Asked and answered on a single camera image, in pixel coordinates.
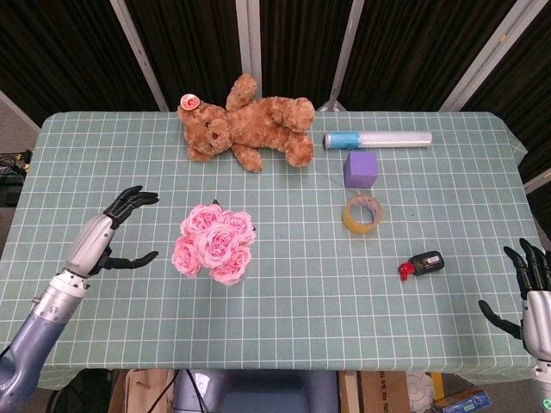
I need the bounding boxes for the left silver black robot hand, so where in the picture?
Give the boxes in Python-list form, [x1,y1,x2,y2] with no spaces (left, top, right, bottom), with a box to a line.
[64,185,160,279]

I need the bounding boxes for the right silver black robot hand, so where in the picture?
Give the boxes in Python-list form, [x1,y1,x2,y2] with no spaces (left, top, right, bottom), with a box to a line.
[478,237,551,358]

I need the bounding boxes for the pink artificial rose bouquet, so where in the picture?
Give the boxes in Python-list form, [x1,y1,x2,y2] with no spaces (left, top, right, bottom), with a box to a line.
[171,199,258,287]

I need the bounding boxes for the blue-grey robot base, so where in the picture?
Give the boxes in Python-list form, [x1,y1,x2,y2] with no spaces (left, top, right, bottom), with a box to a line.
[171,368,341,413]

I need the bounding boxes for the green checked tablecloth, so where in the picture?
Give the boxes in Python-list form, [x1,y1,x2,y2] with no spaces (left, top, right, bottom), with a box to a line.
[0,110,551,391]

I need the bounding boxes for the black electronic equipment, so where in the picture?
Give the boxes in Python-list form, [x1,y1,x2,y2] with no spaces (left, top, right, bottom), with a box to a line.
[0,149,34,207]

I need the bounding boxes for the blue carton box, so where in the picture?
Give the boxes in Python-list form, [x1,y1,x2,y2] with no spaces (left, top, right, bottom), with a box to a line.
[432,388,491,413]

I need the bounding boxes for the black bottle with red cap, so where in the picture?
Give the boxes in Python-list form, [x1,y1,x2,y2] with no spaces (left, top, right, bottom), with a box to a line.
[398,250,445,283]

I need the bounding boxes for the black bag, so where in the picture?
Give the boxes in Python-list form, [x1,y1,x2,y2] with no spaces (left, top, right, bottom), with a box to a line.
[46,368,115,413]

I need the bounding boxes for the black curtain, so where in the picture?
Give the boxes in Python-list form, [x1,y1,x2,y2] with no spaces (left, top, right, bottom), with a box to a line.
[0,0,551,190]

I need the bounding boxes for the brown plush teddy bear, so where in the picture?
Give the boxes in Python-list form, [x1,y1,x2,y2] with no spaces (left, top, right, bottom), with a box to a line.
[177,73,318,174]

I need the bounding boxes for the light wooden plank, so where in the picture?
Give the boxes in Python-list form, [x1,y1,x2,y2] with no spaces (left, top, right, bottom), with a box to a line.
[338,370,361,413]

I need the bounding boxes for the yellow adhesive tape roll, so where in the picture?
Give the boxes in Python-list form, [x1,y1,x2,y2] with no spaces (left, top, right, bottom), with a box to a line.
[342,193,384,237]

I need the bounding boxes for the clear tube blue label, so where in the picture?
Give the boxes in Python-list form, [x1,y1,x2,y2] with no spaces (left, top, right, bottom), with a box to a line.
[323,130,433,151]

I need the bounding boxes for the purple foam cube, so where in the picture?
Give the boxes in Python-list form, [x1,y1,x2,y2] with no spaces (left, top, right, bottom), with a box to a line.
[344,150,379,189]

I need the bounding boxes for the white metal frame pole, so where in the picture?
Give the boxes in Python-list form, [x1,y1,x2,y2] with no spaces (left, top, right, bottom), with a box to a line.
[317,0,366,112]
[109,0,170,112]
[439,0,535,112]
[523,167,551,193]
[235,0,263,85]

